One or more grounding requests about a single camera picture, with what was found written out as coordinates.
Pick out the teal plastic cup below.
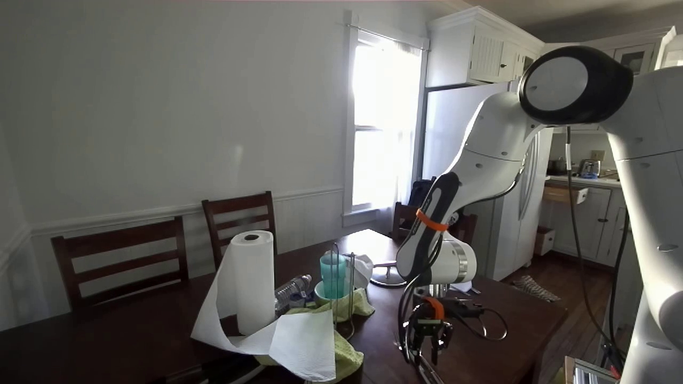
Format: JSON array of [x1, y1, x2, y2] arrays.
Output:
[[319, 253, 349, 298]]

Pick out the white paper towel roll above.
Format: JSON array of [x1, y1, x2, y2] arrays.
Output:
[[190, 231, 335, 382]]

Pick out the window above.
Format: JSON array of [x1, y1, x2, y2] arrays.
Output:
[[349, 29, 422, 211]]

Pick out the left wooden chair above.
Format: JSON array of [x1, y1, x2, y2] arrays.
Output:
[[51, 215, 188, 310]]

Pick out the white upper cabinet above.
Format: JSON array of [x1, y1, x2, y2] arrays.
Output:
[[428, 7, 545, 88]]

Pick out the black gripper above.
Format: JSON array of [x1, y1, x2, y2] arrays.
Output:
[[401, 294, 452, 364]]

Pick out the wooden chair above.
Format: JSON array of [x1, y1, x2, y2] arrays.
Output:
[[51, 215, 188, 310], [201, 192, 275, 264]]

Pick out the white kitchen counter cabinets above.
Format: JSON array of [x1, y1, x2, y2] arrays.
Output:
[[541, 175, 626, 266]]

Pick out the white refrigerator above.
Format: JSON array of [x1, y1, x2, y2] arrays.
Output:
[[422, 83, 554, 280]]

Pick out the right wooden chair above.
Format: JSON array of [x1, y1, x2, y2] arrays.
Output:
[[201, 192, 275, 264]]

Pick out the green cloth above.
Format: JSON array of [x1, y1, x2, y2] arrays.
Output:
[[260, 289, 376, 384]]

